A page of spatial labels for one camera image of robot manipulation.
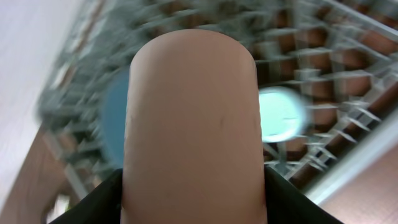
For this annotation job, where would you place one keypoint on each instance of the small blue cup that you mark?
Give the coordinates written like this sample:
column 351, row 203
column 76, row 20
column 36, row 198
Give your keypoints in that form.
column 283, row 113

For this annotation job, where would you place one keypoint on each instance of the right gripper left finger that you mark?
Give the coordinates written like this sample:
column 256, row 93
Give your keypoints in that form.
column 101, row 206

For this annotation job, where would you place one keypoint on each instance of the pink white cup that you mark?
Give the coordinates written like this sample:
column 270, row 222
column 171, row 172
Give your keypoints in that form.
column 193, row 151

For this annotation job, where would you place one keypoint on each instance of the grey dishwasher rack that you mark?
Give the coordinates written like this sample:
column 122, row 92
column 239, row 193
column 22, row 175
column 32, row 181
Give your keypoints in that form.
column 339, row 56

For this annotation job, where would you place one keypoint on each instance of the dark blue plate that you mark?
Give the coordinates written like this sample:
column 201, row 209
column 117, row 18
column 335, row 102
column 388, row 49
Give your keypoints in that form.
column 112, row 118

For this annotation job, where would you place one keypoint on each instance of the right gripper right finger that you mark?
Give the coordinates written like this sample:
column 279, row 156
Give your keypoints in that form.
column 286, row 205

